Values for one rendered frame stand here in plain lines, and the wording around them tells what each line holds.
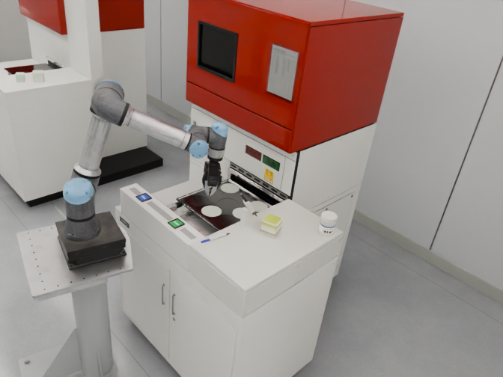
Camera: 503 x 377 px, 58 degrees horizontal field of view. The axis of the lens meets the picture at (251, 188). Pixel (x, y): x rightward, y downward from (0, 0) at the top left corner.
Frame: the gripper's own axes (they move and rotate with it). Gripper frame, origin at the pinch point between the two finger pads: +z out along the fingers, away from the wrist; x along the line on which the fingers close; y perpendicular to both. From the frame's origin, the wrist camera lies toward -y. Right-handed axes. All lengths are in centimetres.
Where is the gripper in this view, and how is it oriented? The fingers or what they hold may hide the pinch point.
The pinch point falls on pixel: (209, 194)
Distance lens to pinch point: 216.6
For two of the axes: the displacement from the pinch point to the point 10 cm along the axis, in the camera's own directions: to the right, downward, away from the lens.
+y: -1.5, -5.3, 8.3
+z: -1.9, 8.4, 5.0
